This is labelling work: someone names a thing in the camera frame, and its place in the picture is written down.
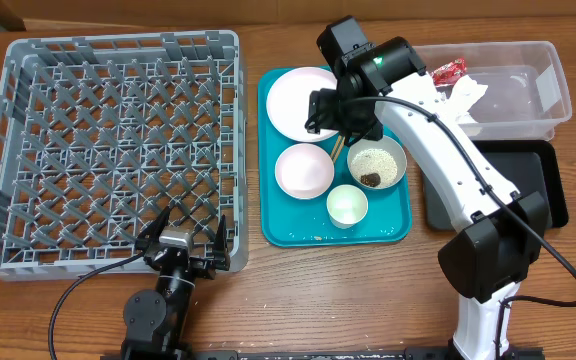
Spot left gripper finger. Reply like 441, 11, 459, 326
135, 206, 172, 250
212, 215, 230, 271

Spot pile of white rice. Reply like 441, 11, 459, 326
349, 148, 398, 188

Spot grey bowl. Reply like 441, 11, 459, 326
347, 136, 407, 190

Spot dark brown food piece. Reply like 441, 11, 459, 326
360, 173, 381, 188

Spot small pink bowl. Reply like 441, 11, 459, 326
274, 143, 335, 200

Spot white cup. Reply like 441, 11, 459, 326
326, 184, 368, 229

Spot red snack wrapper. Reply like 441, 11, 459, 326
430, 58, 467, 87

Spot white napkin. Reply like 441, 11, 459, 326
444, 75, 488, 125

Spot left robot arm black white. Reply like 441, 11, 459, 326
120, 206, 230, 359

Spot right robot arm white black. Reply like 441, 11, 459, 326
305, 16, 549, 359

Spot grey plastic dishwasher rack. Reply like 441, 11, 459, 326
0, 30, 249, 281

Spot clear plastic waste bin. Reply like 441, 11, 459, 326
416, 41, 572, 140

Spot black waste tray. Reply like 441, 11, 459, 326
421, 139, 570, 232

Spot large pink round plate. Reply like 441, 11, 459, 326
266, 67, 337, 143

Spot teal plastic serving tray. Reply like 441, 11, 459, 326
257, 68, 412, 247

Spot cardboard panel backdrop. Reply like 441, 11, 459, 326
0, 0, 576, 30

